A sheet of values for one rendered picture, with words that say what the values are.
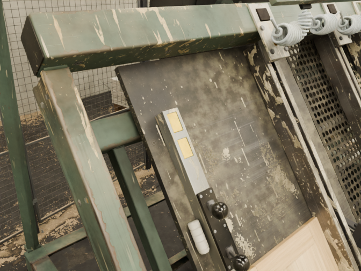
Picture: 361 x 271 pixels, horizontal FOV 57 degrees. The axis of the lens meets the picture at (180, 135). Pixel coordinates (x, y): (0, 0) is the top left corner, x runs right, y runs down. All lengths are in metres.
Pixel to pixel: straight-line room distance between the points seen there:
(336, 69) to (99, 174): 1.09
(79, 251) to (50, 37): 2.36
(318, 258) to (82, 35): 0.92
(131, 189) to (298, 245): 0.54
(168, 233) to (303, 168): 2.01
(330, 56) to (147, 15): 0.88
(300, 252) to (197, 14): 0.75
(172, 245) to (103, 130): 2.13
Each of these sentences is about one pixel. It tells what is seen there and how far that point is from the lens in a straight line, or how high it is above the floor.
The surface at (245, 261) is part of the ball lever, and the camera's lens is 0.75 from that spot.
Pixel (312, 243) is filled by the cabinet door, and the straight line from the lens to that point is 1.15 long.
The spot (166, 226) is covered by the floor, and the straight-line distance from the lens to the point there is 3.05.
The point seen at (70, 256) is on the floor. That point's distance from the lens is 2.91.
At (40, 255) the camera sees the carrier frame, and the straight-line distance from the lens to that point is 1.79.
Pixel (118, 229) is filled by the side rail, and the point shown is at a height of 1.51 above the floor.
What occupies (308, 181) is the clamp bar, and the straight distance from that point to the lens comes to 1.14.
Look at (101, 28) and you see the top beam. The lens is 0.78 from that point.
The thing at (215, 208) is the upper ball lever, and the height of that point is 1.53.
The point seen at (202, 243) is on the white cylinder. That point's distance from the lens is 0.84.
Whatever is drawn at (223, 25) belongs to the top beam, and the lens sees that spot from 1.01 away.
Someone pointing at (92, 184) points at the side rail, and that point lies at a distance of 0.70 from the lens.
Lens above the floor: 1.97
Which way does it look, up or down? 25 degrees down
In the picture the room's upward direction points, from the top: 1 degrees clockwise
